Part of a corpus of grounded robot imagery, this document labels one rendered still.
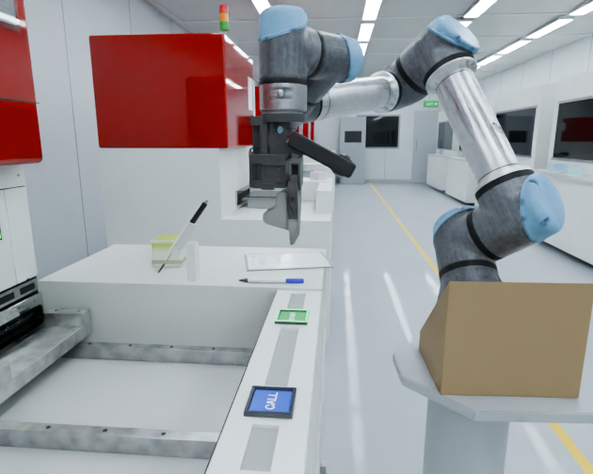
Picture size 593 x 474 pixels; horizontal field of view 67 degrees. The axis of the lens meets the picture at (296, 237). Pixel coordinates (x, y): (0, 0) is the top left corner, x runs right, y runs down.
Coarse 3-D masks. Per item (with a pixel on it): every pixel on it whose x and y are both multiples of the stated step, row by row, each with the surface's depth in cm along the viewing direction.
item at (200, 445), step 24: (0, 432) 66; (24, 432) 65; (48, 432) 65; (72, 432) 65; (96, 432) 65; (120, 432) 65; (144, 432) 65; (168, 432) 65; (192, 432) 65; (168, 456) 64; (192, 456) 64
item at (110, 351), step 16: (80, 352) 92; (96, 352) 92; (112, 352) 92; (128, 352) 92; (144, 352) 91; (160, 352) 91; (176, 352) 91; (192, 352) 90; (208, 352) 90; (224, 352) 90; (240, 352) 89
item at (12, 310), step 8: (24, 296) 94; (32, 296) 94; (40, 296) 97; (16, 304) 90; (24, 304) 92; (32, 304) 94; (40, 304) 97; (0, 312) 86; (8, 312) 88; (16, 312) 90; (40, 312) 98; (0, 320) 86; (8, 320) 88; (40, 320) 98; (32, 328) 95; (40, 328) 97; (16, 336) 91; (24, 336) 92; (0, 344) 88; (8, 344) 88; (16, 344) 90; (0, 352) 86
